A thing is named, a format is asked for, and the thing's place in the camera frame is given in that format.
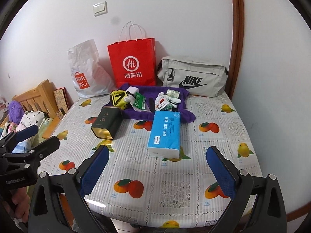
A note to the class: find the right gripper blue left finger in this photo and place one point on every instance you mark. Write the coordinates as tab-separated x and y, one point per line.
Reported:
77	183

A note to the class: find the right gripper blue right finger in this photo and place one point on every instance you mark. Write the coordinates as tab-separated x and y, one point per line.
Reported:
234	183

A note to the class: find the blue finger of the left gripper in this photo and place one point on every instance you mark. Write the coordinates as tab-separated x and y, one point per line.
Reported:
10	141
41	151

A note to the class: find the yellow black sock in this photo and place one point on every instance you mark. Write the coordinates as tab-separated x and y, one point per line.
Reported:
117	98

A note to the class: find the white tissue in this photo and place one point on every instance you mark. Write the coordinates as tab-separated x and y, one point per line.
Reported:
127	99

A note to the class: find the clear bubble wrap bag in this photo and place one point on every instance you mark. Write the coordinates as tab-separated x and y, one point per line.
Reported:
147	110

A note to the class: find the green tissue packet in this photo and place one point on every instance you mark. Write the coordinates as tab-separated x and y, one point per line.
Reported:
139	102

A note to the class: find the white snack sachet tomato print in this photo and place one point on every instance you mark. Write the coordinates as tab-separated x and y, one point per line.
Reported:
162	103

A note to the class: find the white and mint gloves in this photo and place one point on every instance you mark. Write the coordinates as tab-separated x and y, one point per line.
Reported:
174	101

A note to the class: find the white sponge block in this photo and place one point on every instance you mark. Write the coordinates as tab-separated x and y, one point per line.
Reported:
131	91

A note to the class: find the person's left hand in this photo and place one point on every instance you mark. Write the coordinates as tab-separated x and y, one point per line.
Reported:
21	199

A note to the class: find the polka dot cloth pile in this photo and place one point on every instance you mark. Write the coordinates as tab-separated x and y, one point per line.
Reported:
37	118

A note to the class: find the purple plush toy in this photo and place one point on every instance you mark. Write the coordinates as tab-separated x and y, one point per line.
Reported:
15	112

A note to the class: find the fruit print tablecloth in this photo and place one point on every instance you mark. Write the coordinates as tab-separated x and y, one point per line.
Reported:
143	190

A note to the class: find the dark green tea tin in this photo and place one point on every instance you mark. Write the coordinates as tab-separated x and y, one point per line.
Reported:
107	122

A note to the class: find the blue tissue pack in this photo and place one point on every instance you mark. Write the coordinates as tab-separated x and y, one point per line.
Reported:
164	139

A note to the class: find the white Miniso plastic bag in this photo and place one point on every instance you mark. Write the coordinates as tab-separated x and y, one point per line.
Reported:
90	79

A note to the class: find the grey Nike pouch bag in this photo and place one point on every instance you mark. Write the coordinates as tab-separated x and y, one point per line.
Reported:
198	77

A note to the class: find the red Haidilao paper bag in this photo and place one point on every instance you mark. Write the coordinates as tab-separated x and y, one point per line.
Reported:
133	61

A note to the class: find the white wall switch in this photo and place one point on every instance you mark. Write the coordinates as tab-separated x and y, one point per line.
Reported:
100	9

